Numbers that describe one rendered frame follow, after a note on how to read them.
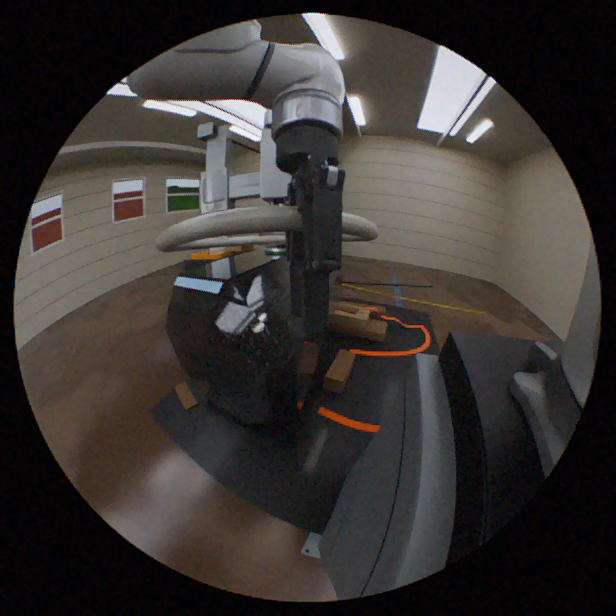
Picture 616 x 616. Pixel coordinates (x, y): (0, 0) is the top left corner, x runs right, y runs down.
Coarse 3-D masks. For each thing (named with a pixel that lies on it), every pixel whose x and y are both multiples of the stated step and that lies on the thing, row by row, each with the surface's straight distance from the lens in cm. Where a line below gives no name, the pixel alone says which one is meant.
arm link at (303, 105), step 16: (288, 96) 26; (304, 96) 25; (320, 96) 26; (272, 112) 28; (288, 112) 24; (304, 112) 23; (320, 112) 24; (336, 112) 26; (272, 128) 25; (288, 128) 24; (320, 128) 24; (336, 128) 24
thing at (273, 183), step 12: (264, 132) 114; (264, 144) 110; (264, 156) 108; (264, 168) 105; (276, 168) 104; (264, 180) 103; (276, 180) 103; (288, 180) 102; (264, 192) 102; (276, 192) 101; (276, 204) 110
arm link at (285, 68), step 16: (272, 48) 29; (288, 48) 30; (304, 48) 32; (320, 48) 36; (272, 64) 27; (288, 64) 28; (304, 64) 28; (320, 64) 30; (336, 64) 34; (256, 80) 27; (272, 80) 27; (288, 80) 27; (304, 80) 28; (320, 80) 28; (336, 80) 30; (256, 96) 29; (272, 96) 28; (336, 96) 28
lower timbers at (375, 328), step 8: (352, 304) 218; (360, 304) 221; (376, 312) 209; (384, 312) 211; (368, 320) 185; (376, 320) 188; (336, 328) 176; (344, 328) 173; (352, 328) 171; (368, 328) 172; (376, 328) 175; (384, 328) 177; (360, 336) 174; (368, 336) 172; (376, 336) 171; (384, 336) 170
